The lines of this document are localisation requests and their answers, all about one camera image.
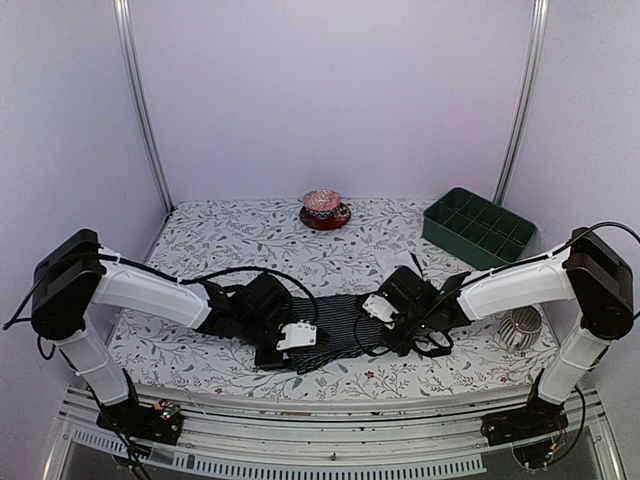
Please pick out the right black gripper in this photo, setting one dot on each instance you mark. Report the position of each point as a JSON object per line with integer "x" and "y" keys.
{"x": 402, "y": 348}

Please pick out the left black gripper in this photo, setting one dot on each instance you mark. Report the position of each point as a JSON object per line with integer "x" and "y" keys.
{"x": 269, "y": 363}

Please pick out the navy striped underwear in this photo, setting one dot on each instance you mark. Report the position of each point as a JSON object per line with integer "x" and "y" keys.
{"x": 345, "y": 330}

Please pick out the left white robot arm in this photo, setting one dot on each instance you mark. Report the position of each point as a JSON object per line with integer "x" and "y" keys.
{"x": 81, "y": 273}

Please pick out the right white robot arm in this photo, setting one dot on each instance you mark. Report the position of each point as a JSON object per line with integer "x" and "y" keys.
{"x": 584, "y": 269}

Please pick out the white black-trimmed underwear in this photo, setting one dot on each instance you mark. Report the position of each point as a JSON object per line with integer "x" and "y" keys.
{"x": 390, "y": 261}

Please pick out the striped glass mug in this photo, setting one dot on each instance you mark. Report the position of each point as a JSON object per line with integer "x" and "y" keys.
{"x": 520, "y": 328}

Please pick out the green divided organizer tray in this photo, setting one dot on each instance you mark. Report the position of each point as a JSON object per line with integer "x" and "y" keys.
{"x": 475, "y": 230}

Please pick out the floral tablecloth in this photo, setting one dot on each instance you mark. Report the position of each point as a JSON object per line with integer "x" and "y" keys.
{"x": 205, "y": 237}

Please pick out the dark red saucer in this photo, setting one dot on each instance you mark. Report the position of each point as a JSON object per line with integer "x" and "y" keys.
{"x": 325, "y": 220}

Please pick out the red patterned bowl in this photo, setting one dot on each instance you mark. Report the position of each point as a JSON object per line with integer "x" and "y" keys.
{"x": 321, "y": 203}

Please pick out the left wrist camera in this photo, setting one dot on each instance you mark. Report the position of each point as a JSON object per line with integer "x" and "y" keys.
{"x": 296, "y": 335}

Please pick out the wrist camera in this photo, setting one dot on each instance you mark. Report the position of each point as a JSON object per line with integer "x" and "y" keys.
{"x": 296, "y": 335}
{"x": 380, "y": 308}

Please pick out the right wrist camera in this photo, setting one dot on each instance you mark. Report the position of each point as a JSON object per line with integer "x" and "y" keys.
{"x": 380, "y": 308}

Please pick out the front aluminium rail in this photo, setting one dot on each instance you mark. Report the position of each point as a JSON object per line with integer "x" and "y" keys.
{"x": 225, "y": 437}

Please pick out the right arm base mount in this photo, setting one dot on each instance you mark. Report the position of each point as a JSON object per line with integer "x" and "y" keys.
{"x": 537, "y": 417}

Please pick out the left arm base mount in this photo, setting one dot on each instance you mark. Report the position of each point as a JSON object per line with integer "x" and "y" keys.
{"x": 160, "y": 423}

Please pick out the right aluminium frame post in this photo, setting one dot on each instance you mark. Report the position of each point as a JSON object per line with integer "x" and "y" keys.
{"x": 531, "y": 67}

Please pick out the aluminium frame post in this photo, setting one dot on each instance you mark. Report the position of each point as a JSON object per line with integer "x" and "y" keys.
{"x": 131, "y": 63}
{"x": 531, "y": 67}

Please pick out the left aluminium frame post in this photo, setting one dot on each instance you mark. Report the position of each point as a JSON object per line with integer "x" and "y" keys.
{"x": 131, "y": 63}

